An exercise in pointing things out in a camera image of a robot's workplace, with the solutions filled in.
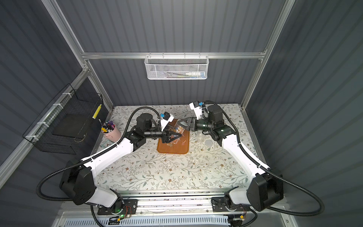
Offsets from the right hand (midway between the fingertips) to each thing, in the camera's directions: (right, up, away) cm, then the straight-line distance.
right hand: (182, 122), depth 71 cm
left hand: (0, -7, +2) cm, 7 cm away
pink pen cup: (-48, -6, +21) cm, 53 cm away
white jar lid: (+18, -15, +26) cm, 35 cm away
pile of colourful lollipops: (-3, -10, +3) cm, 11 cm away
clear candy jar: (-2, -4, +1) cm, 4 cm away
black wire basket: (-62, +1, +3) cm, 62 cm away
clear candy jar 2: (+12, -11, +28) cm, 32 cm away
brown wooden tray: (-2, -16, +26) cm, 31 cm away
